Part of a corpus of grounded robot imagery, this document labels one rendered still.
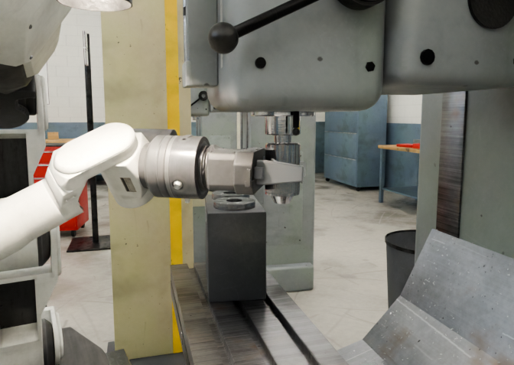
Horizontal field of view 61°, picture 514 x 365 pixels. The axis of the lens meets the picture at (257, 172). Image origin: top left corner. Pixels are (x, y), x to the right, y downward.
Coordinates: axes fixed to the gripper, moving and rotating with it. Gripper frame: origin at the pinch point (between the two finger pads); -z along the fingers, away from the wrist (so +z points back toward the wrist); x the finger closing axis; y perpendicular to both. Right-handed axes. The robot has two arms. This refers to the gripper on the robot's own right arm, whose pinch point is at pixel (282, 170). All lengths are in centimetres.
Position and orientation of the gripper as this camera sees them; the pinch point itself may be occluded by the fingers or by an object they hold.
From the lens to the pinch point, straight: 59.5
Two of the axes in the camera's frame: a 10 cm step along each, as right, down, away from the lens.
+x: 1.7, -1.2, 9.8
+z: -9.9, -0.4, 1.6
